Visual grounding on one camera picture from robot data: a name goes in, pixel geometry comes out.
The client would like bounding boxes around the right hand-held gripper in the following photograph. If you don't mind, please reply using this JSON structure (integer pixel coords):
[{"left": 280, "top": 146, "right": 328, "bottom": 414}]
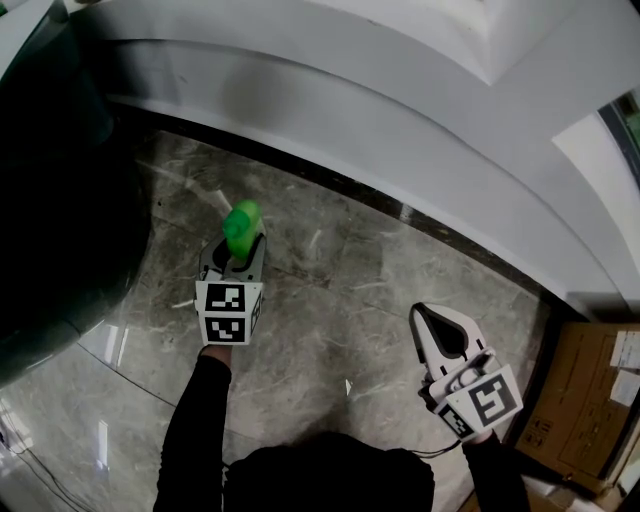
[{"left": 408, "top": 302, "right": 525, "bottom": 444}]

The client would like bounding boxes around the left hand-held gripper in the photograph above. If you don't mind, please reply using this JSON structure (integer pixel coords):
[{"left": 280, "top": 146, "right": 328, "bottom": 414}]
[{"left": 194, "top": 231, "right": 268, "bottom": 347}]

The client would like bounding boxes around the green cleaner bottle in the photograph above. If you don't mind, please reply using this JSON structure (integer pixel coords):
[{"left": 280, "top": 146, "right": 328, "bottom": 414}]
[{"left": 221, "top": 198, "right": 264, "bottom": 261}]

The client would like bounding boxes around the person's right forearm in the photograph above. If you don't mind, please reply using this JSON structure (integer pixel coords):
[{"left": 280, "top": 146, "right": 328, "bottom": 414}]
[{"left": 461, "top": 428, "right": 532, "bottom": 512}]

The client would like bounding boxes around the person's left forearm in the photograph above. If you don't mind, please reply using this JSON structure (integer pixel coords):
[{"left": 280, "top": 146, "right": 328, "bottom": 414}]
[{"left": 156, "top": 343, "right": 234, "bottom": 512}]

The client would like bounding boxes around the brown cardboard box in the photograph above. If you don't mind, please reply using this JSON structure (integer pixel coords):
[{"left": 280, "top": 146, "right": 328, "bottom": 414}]
[{"left": 513, "top": 321, "right": 640, "bottom": 495}]

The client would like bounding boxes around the person's black-clothed torso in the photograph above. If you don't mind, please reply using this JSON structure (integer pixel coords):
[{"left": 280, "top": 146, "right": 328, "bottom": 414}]
[{"left": 221, "top": 431, "right": 437, "bottom": 512}]

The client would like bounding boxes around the large dark green container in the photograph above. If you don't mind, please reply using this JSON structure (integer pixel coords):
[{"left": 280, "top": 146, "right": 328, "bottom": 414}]
[{"left": 0, "top": 0, "right": 154, "bottom": 389}]

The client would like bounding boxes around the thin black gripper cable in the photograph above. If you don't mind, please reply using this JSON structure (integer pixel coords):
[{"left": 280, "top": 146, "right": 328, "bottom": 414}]
[{"left": 412, "top": 438, "right": 467, "bottom": 459}]

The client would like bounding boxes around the dark window frame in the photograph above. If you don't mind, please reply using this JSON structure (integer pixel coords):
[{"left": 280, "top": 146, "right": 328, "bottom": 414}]
[{"left": 596, "top": 88, "right": 640, "bottom": 194}]

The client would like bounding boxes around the thin black floor cable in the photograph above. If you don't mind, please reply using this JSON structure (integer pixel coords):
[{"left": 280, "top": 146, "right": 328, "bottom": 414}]
[{"left": 0, "top": 429, "right": 86, "bottom": 512}]

